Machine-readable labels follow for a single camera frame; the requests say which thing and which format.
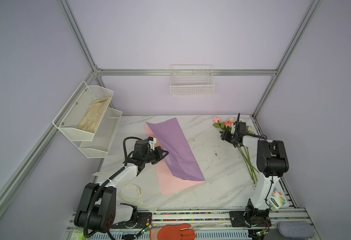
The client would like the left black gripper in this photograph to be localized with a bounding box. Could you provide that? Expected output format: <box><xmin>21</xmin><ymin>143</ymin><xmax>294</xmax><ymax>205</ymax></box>
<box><xmin>143</xmin><ymin>146</ymin><xmax>169</xmax><ymax>165</ymax></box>

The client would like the lower white mesh shelf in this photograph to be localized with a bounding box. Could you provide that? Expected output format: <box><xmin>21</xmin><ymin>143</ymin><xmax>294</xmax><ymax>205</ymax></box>
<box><xmin>79</xmin><ymin>108</ymin><xmax>123</xmax><ymax>159</ymax></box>

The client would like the green white packet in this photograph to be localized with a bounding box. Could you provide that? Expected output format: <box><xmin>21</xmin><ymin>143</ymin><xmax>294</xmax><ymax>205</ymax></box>
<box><xmin>70</xmin><ymin>231</ymin><xmax>86</xmax><ymax>240</ymax></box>

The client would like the colourful tissue pack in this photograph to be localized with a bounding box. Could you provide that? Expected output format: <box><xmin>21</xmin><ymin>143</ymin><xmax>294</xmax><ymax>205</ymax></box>
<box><xmin>269</xmin><ymin>188</ymin><xmax>289</xmax><ymax>211</ymax></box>

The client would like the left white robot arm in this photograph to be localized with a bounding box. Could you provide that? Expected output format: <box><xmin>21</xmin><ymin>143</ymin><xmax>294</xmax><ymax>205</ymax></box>
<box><xmin>74</xmin><ymin>137</ymin><xmax>169</xmax><ymax>239</ymax></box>

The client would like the grey cloth pad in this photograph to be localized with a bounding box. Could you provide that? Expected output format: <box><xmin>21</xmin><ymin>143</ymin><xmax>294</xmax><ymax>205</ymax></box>
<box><xmin>277</xmin><ymin>222</ymin><xmax>315</xmax><ymax>239</ymax></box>

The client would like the beige cloth in shelf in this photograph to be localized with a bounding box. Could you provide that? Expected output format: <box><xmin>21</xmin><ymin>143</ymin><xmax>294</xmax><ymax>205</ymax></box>
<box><xmin>77</xmin><ymin>97</ymin><xmax>111</xmax><ymax>134</ymax></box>

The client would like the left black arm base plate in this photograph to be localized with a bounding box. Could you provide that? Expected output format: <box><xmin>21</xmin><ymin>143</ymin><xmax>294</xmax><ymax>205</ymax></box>
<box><xmin>112</xmin><ymin>212</ymin><xmax>153</xmax><ymax>230</ymax></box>

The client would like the white fake rose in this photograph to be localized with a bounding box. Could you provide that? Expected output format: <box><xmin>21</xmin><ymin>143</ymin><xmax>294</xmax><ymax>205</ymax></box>
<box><xmin>242</xmin><ymin>126</ymin><xmax>259</xmax><ymax>181</ymax></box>

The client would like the cream ribbon roll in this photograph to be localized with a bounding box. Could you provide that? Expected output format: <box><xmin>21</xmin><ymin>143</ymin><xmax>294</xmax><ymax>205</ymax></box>
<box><xmin>118</xmin><ymin>184</ymin><xmax>158</xmax><ymax>212</ymax></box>

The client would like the upper white mesh shelf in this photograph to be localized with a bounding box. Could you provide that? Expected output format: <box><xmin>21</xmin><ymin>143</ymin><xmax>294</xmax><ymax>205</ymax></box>
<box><xmin>53</xmin><ymin>82</ymin><xmax>114</xmax><ymax>142</ymax></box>

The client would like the light pink fake rose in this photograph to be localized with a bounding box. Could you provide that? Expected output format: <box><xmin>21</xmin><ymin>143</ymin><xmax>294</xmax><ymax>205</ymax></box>
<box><xmin>213</xmin><ymin>117</ymin><xmax>225</xmax><ymax>129</ymax></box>

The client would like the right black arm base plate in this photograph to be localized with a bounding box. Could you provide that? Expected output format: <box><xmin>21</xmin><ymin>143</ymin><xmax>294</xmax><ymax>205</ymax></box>
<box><xmin>229</xmin><ymin>210</ymin><xmax>272</xmax><ymax>228</ymax></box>

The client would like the white wire wall basket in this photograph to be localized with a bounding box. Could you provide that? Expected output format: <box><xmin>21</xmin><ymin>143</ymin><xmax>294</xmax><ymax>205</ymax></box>
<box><xmin>170</xmin><ymin>65</ymin><xmax>215</xmax><ymax>97</ymax></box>

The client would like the deep pink fake rose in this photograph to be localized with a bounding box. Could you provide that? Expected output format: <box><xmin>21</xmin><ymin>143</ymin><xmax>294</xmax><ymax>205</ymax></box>
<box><xmin>223</xmin><ymin>119</ymin><xmax>258</xmax><ymax>184</ymax></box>

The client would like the white mesh shelf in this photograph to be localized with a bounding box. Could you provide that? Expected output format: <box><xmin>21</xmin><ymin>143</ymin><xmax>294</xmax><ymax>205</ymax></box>
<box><xmin>79</xmin><ymin>108</ymin><xmax>123</xmax><ymax>159</ymax></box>
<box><xmin>53</xmin><ymin>82</ymin><xmax>114</xmax><ymax>142</ymax></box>

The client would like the orange rubber glove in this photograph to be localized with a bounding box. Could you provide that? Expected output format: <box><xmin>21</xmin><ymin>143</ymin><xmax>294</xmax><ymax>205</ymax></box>
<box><xmin>150</xmin><ymin>224</ymin><xmax>196</xmax><ymax>240</ymax></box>

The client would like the pink purple wrapping paper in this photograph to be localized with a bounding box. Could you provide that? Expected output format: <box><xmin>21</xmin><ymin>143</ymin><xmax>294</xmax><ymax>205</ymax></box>
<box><xmin>145</xmin><ymin>118</ymin><xmax>205</xmax><ymax>196</ymax></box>

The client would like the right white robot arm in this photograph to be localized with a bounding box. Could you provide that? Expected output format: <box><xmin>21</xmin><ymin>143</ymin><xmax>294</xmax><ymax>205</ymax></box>
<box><xmin>218</xmin><ymin>120</ymin><xmax>289</xmax><ymax>228</ymax></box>

